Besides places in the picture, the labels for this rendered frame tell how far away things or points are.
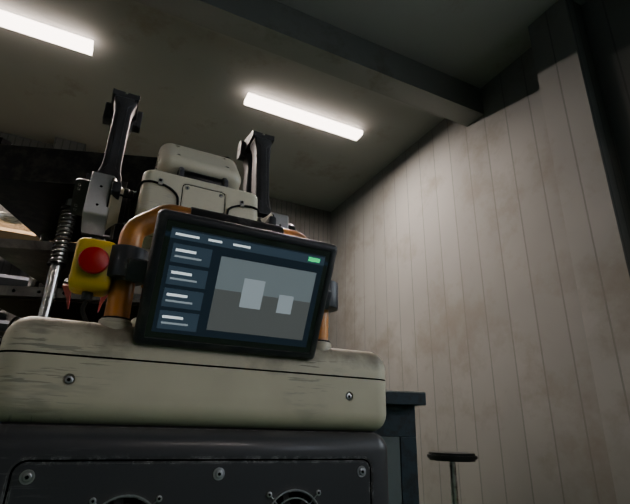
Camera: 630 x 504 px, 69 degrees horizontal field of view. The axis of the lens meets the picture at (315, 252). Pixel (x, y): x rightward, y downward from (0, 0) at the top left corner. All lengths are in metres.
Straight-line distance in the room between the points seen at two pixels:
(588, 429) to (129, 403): 2.91
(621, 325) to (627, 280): 0.24
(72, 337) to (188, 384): 0.15
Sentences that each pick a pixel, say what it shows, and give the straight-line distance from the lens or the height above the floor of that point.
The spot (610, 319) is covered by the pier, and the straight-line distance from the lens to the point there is 2.98.
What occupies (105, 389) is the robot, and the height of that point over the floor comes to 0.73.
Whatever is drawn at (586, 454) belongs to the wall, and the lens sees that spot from 3.30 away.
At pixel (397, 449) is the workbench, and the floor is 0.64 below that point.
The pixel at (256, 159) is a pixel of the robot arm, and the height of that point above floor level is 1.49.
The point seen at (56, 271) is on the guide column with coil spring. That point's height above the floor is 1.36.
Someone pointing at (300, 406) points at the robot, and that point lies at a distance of 0.69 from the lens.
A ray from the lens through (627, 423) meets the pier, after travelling 2.93.
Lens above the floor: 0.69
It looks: 21 degrees up
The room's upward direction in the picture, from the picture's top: 2 degrees clockwise
